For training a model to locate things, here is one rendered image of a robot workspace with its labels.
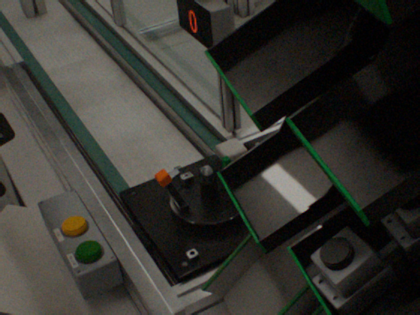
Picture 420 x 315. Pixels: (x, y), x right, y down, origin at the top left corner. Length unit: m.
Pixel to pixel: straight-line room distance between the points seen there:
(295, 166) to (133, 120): 0.72
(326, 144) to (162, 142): 0.81
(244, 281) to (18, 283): 0.46
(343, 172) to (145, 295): 0.51
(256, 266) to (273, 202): 0.18
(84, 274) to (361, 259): 0.56
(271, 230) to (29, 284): 0.61
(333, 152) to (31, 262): 0.78
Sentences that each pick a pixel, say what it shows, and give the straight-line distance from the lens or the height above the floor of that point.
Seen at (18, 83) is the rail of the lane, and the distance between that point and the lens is 1.54.
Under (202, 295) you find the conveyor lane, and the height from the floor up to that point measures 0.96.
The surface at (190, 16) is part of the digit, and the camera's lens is 1.12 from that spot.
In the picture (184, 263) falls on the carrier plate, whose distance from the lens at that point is 0.98.
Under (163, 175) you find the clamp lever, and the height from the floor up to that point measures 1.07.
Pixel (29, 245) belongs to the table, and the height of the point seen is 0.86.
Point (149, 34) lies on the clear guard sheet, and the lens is 1.53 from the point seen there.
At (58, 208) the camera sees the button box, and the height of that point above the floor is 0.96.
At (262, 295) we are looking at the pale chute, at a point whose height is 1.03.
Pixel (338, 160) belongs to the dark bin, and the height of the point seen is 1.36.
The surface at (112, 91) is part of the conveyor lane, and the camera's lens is 1.52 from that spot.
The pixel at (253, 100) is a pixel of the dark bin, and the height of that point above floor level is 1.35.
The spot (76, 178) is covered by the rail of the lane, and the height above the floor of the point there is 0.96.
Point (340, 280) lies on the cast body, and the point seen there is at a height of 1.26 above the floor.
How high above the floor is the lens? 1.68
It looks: 41 degrees down
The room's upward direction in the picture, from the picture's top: 5 degrees counter-clockwise
